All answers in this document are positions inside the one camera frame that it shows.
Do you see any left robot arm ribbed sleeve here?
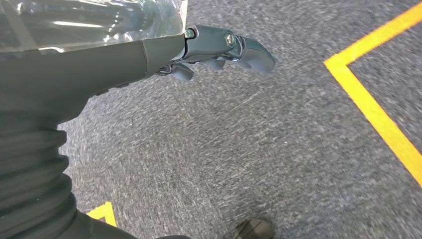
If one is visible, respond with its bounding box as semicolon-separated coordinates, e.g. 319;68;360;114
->
0;115;192;239

